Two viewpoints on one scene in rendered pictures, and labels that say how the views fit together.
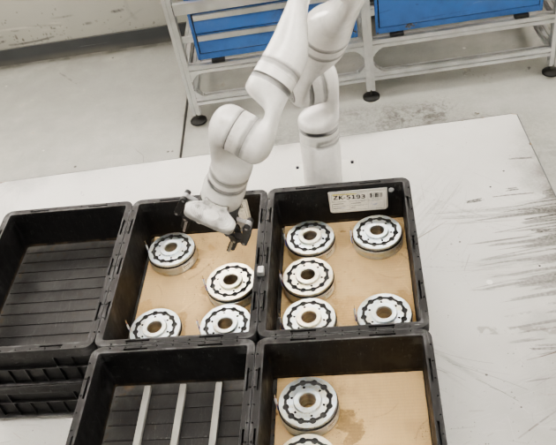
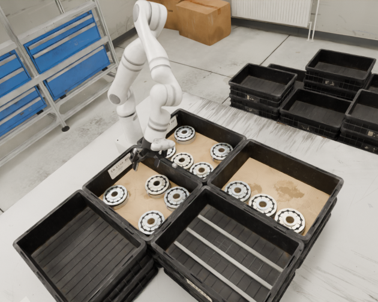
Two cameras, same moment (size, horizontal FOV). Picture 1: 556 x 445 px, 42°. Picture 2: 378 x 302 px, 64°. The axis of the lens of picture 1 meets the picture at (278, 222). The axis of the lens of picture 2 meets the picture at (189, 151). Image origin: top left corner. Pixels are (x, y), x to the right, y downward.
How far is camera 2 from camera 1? 0.76 m
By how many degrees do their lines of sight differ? 37
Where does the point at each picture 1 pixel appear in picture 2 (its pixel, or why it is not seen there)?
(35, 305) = (74, 269)
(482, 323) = not seen: hidden behind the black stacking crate
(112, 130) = not seen: outside the picture
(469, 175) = (172, 108)
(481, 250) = not seen: hidden behind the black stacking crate
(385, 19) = (55, 93)
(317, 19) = (135, 50)
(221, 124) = (162, 92)
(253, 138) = (177, 91)
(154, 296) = (128, 216)
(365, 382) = (240, 174)
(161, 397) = (184, 240)
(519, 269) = (221, 122)
